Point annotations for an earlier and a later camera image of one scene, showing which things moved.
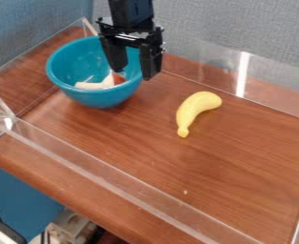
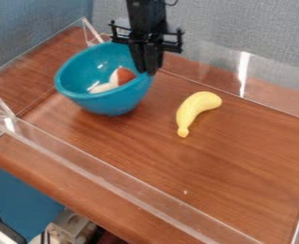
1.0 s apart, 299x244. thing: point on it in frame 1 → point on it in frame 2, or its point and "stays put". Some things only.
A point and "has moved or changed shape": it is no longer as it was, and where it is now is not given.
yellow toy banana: [196, 104] stays put
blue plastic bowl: [75, 61] has moved or changed shape
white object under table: [67, 228] stays put
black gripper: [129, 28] → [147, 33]
